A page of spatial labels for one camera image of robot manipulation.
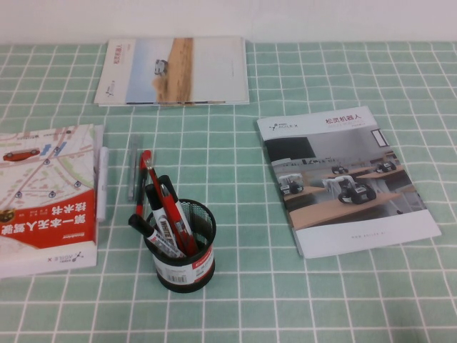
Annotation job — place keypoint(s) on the green checked tablecloth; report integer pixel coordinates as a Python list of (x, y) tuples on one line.
[(250, 303)]

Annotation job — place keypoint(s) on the black capped marker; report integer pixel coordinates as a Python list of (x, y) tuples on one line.
[(157, 237)]

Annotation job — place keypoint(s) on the classroom robots brochure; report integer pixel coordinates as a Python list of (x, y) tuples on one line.
[(357, 228)]

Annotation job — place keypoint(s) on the white pen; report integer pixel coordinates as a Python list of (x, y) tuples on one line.
[(103, 178)]

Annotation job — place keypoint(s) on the red white map book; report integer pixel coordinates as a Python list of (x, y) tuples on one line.
[(43, 221)]

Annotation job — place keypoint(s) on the desert landscape brochure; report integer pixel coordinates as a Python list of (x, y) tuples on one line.
[(160, 71)]

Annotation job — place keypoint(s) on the black whiteboard marker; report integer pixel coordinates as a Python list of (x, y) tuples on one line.
[(166, 225)]

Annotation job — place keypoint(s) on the grey pen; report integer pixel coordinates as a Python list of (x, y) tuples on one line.
[(134, 168)]

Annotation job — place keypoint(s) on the red pen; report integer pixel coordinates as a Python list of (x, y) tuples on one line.
[(146, 157)]

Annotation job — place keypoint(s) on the black mesh pen holder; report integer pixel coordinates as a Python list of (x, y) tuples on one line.
[(178, 282)]

